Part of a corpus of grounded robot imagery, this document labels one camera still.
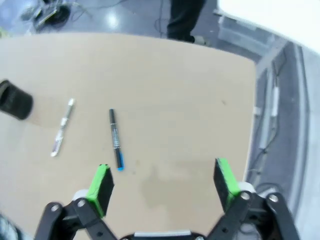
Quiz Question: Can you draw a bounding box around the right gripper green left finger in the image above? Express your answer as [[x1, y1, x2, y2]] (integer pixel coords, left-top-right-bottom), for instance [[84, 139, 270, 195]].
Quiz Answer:
[[34, 163, 118, 240]]

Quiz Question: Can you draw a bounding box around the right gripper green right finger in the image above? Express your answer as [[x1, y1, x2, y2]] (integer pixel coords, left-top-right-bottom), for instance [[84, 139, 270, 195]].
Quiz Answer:
[[207, 157, 301, 240]]

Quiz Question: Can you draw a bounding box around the black marker blue cap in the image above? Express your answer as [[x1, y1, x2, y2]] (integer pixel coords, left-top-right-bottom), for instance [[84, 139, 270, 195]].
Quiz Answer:
[[108, 108, 125, 172]]

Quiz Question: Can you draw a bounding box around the white silver pen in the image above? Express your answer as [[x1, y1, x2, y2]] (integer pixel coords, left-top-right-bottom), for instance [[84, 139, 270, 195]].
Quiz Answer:
[[50, 98, 76, 158]]

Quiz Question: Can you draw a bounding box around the black mesh pen holder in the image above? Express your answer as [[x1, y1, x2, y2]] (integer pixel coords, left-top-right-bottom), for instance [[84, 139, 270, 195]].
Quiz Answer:
[[0, 79, 34, 120]]

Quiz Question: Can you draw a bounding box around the clear plastic storage box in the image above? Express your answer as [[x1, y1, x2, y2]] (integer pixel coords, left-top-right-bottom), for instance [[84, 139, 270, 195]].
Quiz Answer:
[[217, 15, 274, 59]]

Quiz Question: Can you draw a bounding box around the person in olive shirt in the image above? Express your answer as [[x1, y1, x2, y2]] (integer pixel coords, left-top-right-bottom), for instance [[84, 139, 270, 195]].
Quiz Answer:
[[166, 0, 209, 44]]

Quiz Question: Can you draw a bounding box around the white table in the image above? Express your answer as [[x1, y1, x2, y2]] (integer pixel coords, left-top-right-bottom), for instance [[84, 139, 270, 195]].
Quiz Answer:
[[214, 0, 320, 66]]

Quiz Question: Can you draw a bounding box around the black equipment on floor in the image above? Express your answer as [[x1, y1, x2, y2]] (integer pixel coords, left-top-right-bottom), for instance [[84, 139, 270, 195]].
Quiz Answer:
[[19, 0, 71, 31]]

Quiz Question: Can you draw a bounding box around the white cable duct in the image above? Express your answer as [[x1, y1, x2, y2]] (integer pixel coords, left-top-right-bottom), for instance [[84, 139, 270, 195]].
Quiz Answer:
[[270, 84, 281, 117]]

